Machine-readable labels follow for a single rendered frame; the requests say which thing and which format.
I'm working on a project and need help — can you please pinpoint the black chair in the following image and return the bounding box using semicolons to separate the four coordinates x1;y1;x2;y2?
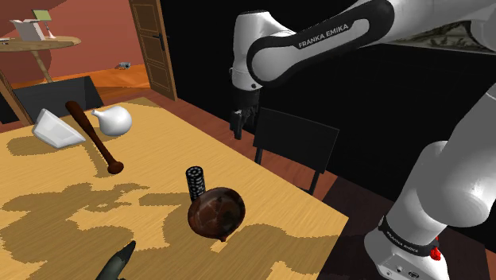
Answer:
12;76;105;122
252;107;340;196

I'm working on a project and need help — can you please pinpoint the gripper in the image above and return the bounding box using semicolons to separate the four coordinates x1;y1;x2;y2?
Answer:
229;87;262;142

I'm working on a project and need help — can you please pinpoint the round wooden side table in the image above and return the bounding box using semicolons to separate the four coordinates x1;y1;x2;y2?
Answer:
0;9;83;84

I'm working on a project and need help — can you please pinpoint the white round vase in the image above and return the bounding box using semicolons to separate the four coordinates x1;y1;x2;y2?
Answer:
90;105;134;138

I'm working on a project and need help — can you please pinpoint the black patterned cylinder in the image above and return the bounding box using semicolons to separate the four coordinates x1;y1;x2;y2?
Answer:
184;165;207;202

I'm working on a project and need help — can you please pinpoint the brown wooden baseball bat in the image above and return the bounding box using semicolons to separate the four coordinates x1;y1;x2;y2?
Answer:
64;100;125;175

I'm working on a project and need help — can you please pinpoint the dark grey pointed object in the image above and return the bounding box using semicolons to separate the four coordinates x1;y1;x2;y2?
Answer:
95;240;138;280

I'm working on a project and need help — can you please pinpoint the white angular bowl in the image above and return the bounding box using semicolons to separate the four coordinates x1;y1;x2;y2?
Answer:
31;108;86;149

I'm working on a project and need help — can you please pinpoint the brown wooden door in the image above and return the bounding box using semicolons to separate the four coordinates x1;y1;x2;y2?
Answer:
128;0;178;102

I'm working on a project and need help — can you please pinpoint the dark brown round bowl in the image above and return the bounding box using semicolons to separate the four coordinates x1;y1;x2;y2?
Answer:
187;186;246;243

